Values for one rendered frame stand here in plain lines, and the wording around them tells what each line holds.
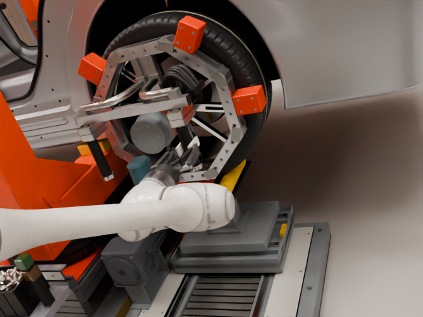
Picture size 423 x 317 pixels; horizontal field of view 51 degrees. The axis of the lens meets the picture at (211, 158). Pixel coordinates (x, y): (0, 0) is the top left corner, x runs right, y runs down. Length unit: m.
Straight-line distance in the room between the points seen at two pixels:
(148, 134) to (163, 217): 0.62
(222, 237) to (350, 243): 0.58
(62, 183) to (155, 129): 0.51
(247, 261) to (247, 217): 0.23
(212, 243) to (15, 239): 1.29
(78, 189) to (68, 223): 1.02
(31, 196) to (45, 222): 0.87
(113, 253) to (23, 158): 0.51
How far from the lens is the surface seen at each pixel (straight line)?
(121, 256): 1.83
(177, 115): 1.32
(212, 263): 1.99
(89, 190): 1.91
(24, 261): 1.57
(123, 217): 0.88
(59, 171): 1.81
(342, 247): 2.11
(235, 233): 1.97
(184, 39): 1.47
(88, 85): 1.92
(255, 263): 1.91
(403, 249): 2.07
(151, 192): 1.08
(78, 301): 2.02
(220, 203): 0.99
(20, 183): 1.66
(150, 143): 1.51
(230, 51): 1.53
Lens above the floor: 1.35
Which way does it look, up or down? 25 degrees down
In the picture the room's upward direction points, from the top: 19 degrees counter-clockwise
